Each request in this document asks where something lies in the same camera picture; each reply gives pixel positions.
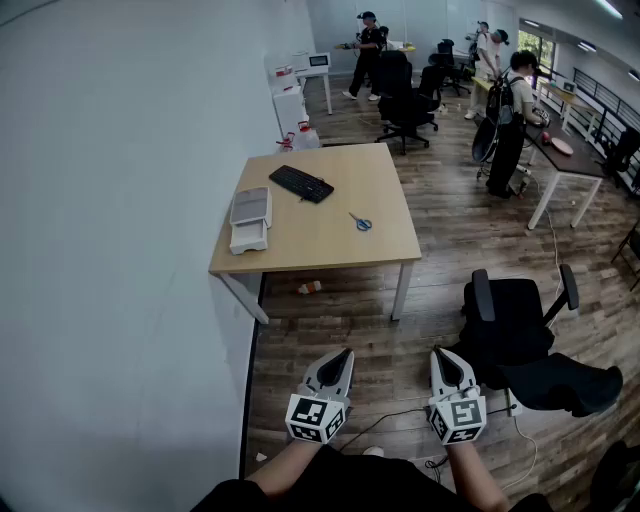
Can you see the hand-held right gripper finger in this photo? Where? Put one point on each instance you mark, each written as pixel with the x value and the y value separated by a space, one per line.
pixel 436 380
pixel 467 377

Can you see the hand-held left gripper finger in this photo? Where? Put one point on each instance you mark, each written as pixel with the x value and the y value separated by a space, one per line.
pixel 347 385
pixel 314 375

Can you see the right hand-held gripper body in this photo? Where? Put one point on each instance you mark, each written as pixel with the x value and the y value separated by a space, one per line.
pixel 462 415

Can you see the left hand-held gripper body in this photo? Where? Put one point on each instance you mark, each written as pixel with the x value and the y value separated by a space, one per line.
pixel 312 415

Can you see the blue-handled scissors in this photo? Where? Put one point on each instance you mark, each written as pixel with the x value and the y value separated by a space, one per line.
pixel 363 224

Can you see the white drawer storage box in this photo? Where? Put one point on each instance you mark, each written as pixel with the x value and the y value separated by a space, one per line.
pixel 250 205

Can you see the person's right forearm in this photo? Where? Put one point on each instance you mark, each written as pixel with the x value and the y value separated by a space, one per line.
pixel 475 480

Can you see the person's left forearm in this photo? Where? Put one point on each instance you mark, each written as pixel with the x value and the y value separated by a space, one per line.
pixel 285 470

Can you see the black office chair with armrests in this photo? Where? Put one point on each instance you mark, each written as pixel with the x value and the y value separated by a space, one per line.
pixel 510 320

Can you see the tall black office chair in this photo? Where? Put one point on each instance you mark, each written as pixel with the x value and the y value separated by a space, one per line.
pixel 395 85

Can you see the person's white shoe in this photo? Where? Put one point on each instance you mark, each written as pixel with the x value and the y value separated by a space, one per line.
pixel 374 451

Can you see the person's black clothing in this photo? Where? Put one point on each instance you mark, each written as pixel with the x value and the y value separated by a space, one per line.
pixel 360 485

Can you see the orange and white bottle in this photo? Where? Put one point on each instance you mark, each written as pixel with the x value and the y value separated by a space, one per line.
pixel 311 287

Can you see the black keyboard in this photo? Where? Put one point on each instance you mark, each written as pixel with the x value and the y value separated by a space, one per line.
pixel 300 183

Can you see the small clear water jug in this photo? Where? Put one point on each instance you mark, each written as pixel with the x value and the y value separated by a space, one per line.
pixel 286 145

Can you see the black round pan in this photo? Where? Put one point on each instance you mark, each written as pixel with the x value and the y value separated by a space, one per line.
pixel 484 142

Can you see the large clear water jug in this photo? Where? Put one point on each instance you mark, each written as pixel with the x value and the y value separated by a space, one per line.
pixel 306 137

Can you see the dark-topped table with white legs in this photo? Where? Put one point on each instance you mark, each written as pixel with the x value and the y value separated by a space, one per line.
pixel 570 160

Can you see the pink paddle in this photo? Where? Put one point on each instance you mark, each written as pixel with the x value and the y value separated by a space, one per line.
pixel 562 146

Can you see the yellow-topped table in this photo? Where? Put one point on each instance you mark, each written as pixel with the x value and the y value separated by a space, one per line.
pixel 481 84

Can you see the black railing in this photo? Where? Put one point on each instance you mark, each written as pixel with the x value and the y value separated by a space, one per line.
pixel 590 80

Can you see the window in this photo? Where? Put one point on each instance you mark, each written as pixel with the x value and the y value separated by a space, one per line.
pixel 535 47

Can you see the ceiling light panel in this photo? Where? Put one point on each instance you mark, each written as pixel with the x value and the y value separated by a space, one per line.
pixel 611 7

